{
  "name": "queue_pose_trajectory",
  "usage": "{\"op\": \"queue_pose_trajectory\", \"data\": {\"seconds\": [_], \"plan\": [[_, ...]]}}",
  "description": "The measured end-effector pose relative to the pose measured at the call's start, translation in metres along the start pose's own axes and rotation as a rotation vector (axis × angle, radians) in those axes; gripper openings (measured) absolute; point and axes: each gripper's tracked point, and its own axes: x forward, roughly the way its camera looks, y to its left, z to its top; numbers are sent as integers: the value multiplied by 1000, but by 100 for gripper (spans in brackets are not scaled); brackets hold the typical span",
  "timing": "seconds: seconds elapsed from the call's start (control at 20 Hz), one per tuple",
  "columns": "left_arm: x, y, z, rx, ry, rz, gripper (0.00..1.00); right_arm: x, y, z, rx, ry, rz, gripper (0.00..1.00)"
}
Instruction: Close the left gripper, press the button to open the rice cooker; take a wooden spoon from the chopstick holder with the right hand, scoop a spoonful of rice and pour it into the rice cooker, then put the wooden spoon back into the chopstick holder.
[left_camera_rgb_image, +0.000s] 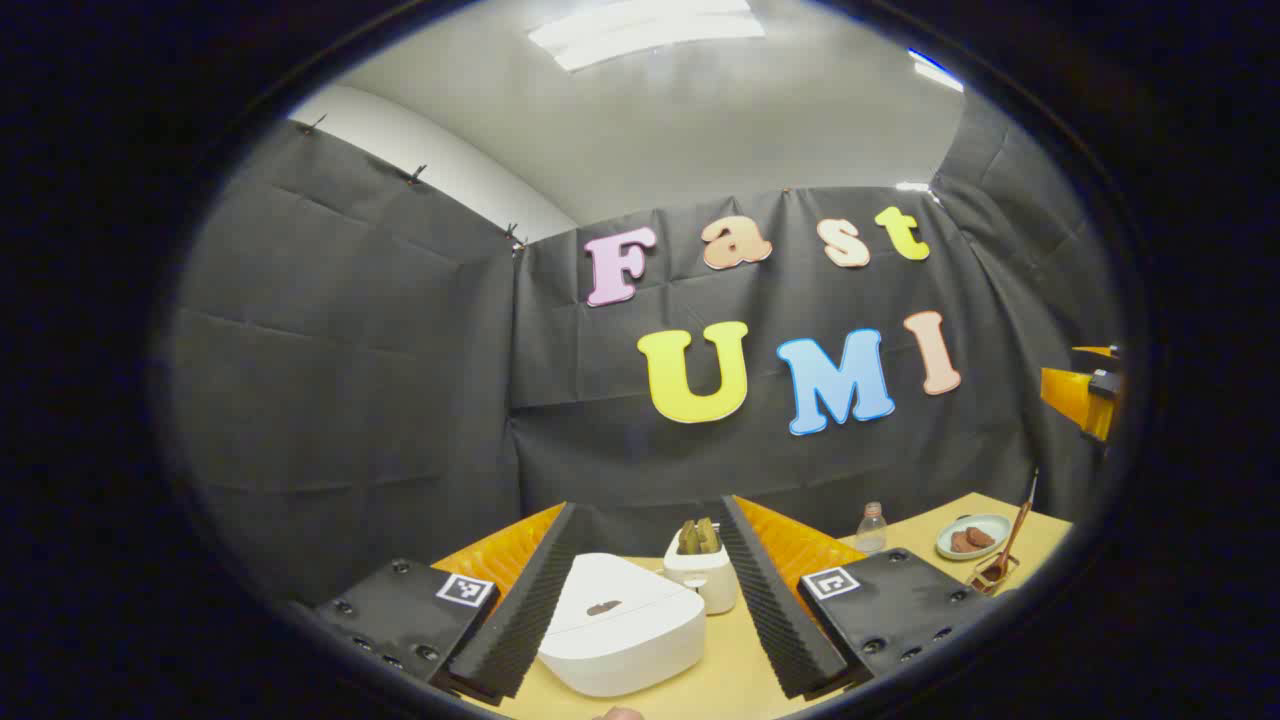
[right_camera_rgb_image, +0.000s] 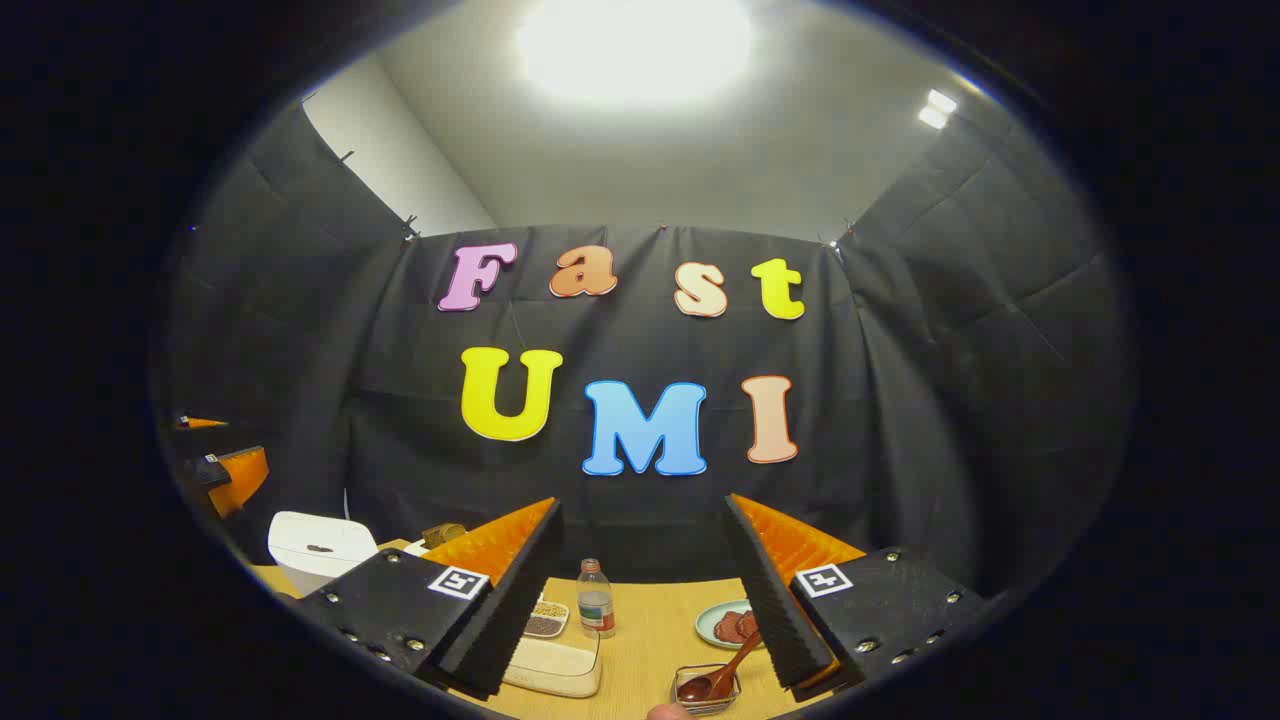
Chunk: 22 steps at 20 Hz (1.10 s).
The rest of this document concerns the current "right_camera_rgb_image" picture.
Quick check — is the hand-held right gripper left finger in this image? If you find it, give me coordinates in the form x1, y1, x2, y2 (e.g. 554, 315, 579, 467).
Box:
300, 497, 563, 701

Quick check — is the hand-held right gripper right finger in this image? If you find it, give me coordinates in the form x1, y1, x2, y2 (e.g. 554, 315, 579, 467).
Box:
725, 493, 991, 701

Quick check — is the white rice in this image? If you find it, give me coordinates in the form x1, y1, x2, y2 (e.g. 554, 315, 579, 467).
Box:
510, 640, 598, 691

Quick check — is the clear plastic rice box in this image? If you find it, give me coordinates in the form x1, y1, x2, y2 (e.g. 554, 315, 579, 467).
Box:
503, 628, 602, 699

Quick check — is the brown wooden spoon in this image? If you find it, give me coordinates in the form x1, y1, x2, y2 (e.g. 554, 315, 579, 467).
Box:
677, 628, 766, 703

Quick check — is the clear chopstick holder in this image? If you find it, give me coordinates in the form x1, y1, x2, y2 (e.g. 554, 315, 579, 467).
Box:
670, 663, 743, 717

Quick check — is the white rice cooker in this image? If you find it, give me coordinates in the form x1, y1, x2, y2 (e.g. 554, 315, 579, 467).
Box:
267, 511, 379, 598

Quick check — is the light green plate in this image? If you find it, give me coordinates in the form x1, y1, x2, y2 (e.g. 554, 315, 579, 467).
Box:
695, 600, 761, 651

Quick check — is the clear plastic bottle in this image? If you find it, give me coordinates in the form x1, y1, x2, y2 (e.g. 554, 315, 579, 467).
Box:
577, 558, 616, 639

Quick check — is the black backdrop cloth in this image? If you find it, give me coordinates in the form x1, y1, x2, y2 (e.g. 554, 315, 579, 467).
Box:
155, 100, 1136, 621

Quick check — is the ceiling light panel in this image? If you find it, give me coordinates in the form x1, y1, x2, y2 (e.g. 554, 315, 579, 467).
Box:
515, 0, 753, 103

